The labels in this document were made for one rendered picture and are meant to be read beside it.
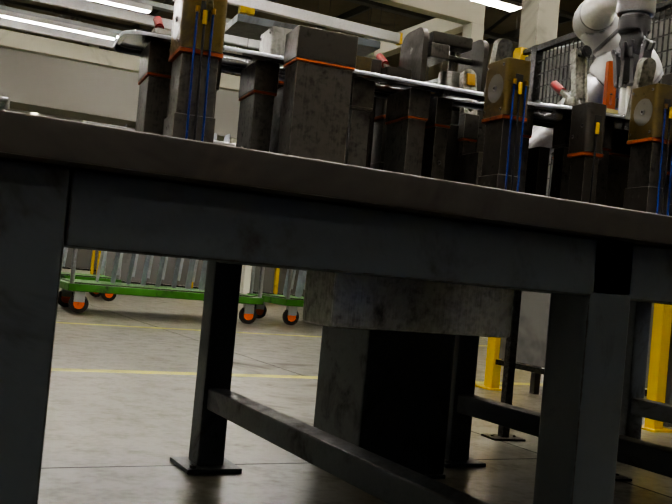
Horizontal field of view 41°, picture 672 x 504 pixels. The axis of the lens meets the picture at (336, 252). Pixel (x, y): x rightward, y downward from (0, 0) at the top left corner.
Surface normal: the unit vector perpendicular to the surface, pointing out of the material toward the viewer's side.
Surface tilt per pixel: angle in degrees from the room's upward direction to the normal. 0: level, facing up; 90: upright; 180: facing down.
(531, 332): 90
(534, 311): 90
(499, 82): 90
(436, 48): 90
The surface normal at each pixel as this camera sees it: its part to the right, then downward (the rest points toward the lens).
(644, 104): -0.93, -0.10
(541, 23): 0.47, 0.02
